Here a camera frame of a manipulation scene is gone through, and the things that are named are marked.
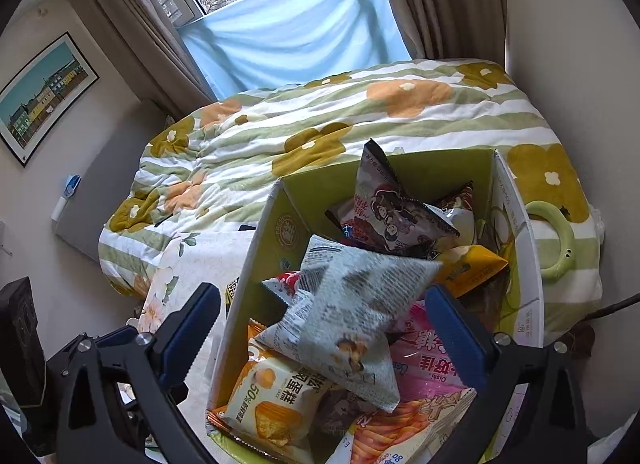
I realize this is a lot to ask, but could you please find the pink white snack packet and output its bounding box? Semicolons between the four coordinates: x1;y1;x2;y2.
390;302;464;401

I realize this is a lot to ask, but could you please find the orange cream cracker packet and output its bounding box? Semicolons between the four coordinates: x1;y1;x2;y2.
206;320;332;463

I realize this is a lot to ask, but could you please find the grey white popcorn packet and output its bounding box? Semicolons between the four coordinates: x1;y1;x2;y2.
258;235;442;412

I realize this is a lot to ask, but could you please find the dark purple cartoon snack packet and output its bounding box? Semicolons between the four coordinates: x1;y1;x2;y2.
326;140;460;259

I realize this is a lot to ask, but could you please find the green cardboard snack box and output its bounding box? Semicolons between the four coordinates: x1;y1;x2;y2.
207;150;544;410

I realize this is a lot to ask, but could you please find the yellow orange snack packet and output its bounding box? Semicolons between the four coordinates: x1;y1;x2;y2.
434;244;509;298

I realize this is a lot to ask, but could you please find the grey headboard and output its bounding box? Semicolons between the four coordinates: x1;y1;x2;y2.
54;100;167;262

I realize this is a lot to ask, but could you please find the red white round-logo packet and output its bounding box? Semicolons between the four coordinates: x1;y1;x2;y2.
262;271;299;306

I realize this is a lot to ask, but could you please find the blue white small device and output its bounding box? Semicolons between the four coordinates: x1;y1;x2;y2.
51;175;81;222

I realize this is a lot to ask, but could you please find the brown white Tayes packet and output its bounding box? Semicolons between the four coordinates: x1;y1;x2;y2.
431;181;476;251

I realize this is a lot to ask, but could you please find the floral green striped quilt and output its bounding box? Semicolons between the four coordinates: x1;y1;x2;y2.
98;60;603;339

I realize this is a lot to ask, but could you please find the framed houses picture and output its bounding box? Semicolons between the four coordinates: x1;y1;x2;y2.
1;32;100;167

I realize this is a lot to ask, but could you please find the left beige curtain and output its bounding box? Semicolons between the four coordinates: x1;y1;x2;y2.
67;0;216;117

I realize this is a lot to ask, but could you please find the light blue window cloth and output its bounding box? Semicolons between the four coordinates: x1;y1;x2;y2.
178;0;410;98

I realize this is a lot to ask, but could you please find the black cable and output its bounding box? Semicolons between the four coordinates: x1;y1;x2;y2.
581;293;640;322

